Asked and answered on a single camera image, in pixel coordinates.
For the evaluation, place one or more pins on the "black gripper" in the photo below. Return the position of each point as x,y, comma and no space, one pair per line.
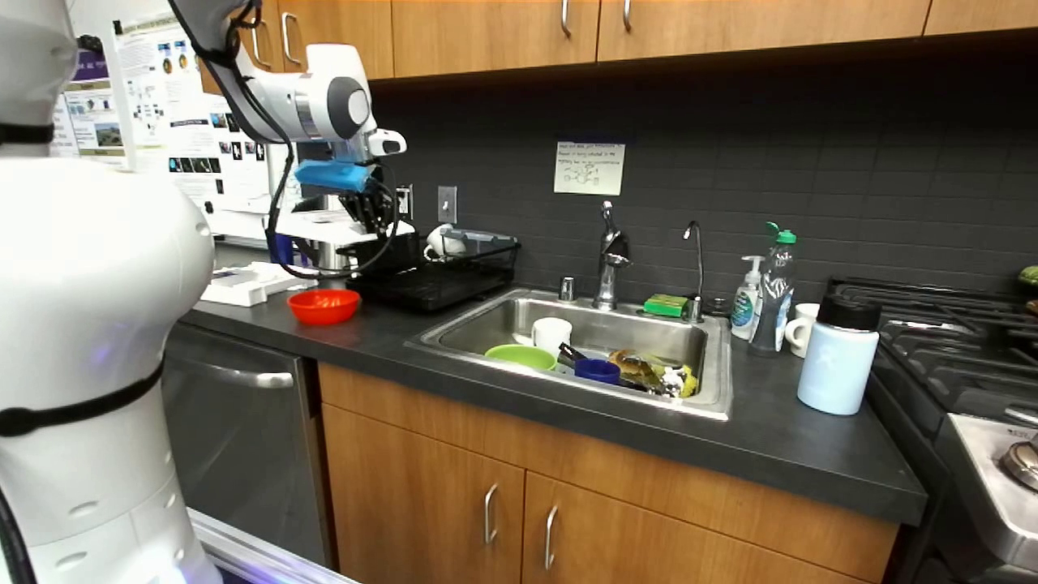
353,204

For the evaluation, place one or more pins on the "white object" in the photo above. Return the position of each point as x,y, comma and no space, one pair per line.
338,230

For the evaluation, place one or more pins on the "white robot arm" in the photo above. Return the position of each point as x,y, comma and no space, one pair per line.
86,281

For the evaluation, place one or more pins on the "orange bowl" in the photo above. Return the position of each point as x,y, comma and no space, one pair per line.
323,306

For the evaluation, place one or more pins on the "green bowl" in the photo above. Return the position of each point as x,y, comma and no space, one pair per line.
519,356

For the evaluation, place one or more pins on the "green object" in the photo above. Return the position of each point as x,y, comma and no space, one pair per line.
1031,275

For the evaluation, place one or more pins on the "blue cup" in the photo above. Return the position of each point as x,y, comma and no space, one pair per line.
280,248

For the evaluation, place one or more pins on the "white mug in rack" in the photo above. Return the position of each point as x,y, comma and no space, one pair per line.
440,246

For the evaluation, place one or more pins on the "black dish rack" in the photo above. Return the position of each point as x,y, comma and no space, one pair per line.
456,281

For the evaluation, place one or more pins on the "white flat pad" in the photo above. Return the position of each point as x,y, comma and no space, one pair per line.
246,287

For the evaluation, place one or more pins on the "wooden upper cabinet door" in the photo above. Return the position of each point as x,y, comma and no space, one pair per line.
357,22
273,61
756,26
488,30
978,10

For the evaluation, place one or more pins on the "wooden cabinet door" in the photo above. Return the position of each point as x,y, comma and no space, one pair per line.
488,30
273,61
410,507
671,548
978,10
756,26
357,22

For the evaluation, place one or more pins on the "white poster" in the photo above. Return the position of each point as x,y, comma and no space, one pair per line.
184,118

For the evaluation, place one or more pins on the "wooden sink front panel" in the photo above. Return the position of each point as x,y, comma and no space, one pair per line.
434,418

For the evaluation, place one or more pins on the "chrome sink knob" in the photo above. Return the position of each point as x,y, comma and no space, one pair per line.
566,287

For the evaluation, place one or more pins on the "white cup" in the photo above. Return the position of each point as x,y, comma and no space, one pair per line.
554,336

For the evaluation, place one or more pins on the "white paper note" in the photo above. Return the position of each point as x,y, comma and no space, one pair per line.
588,168

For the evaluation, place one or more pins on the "chrome faucet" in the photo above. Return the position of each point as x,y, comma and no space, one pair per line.
609,262

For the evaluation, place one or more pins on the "steel dishwasher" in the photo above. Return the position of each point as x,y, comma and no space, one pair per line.
246,455

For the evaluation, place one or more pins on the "stainless steel sink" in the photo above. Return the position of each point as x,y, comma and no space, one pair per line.
604,330

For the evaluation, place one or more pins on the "purple poster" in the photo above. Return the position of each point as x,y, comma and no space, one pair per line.
92,66

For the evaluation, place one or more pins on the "blue dish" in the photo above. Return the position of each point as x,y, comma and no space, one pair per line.
598,370

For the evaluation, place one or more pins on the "wooden lower cabinet door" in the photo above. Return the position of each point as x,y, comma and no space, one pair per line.
410,507
671,548

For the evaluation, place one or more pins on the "green sponge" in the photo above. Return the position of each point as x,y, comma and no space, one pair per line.
666,306

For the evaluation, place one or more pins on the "small chrome tap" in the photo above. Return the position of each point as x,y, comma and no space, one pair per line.
696,271

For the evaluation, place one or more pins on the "yellow dish items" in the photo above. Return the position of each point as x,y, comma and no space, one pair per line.
659,375

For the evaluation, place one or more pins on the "white platform edge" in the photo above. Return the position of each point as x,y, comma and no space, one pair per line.
262,554

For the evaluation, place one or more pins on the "clear pump soap bottle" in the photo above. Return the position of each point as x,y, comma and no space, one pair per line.
748,309

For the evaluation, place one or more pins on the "green cap dish soap bottle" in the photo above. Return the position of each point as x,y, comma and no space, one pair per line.
772,304

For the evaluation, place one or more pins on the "white paper towel roll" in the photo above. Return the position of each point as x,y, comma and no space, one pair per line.
836,369

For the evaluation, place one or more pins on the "black gas stove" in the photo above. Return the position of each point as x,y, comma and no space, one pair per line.
952,370

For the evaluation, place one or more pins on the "silver stove knob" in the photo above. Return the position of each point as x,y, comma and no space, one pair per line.
1024,461

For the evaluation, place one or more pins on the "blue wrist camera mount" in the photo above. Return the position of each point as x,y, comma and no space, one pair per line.
329,176

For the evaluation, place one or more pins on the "wall power outlet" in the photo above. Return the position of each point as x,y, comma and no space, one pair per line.
410,204

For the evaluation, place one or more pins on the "wall light switch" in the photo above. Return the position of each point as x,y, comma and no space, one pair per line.
448,204

